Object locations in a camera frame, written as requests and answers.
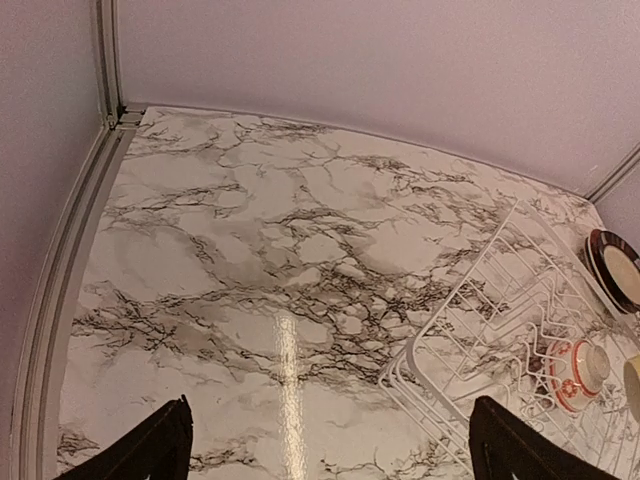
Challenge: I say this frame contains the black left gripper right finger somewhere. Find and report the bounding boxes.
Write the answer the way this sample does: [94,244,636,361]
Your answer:
[469,396,608,479]

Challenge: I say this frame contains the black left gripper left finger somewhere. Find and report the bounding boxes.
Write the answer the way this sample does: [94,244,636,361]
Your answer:
[59,396,193,480]

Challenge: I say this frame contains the yellow mug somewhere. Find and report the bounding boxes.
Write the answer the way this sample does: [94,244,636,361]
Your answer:
[623,355,640,420]

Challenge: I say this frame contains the small dark red flower plate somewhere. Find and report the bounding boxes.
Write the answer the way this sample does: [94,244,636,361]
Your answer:
[584,237,632,314]

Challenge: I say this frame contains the large black rimmed cream plate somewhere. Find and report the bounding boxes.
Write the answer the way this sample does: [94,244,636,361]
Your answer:
[588,229,639,314]

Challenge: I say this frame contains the white bowl with red pattern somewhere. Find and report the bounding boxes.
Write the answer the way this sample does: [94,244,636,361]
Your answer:
[544,339,611,414]

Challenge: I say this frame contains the white wire dish rack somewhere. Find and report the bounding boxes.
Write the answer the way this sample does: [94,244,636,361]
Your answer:
[379,201,639,479]

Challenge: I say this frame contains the right aluminium frame post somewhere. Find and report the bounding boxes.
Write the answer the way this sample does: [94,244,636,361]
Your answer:
[581,143,639,203]

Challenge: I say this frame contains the aluminium frame post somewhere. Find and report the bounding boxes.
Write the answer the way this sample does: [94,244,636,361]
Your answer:
[89,0,125,130]
[581,143,639,203]

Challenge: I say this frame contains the left aluminium frame post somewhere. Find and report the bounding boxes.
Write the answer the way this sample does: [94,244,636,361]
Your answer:
[89,0,125,130]

